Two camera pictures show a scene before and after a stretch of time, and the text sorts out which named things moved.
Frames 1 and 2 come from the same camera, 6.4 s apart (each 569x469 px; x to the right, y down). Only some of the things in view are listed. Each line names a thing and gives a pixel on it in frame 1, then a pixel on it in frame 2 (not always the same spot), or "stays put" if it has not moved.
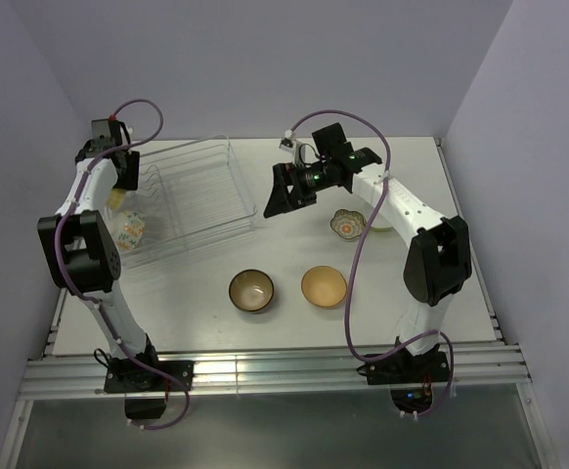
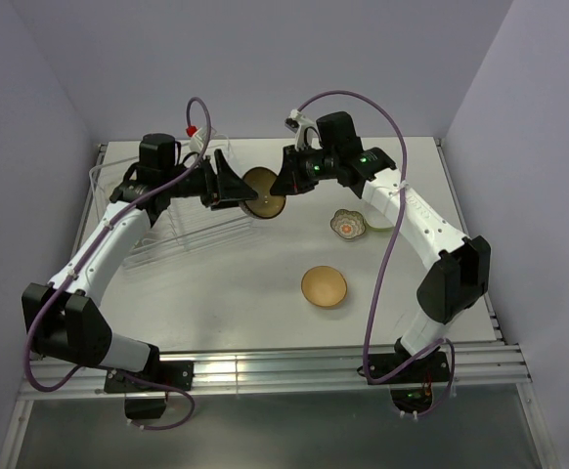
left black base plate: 125,375 stays put
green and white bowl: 380,224 stays put
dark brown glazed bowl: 251,290 → 266,204
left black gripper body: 128,178 → 198,183
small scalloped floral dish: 348,225 stays put
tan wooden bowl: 324,285 stays put
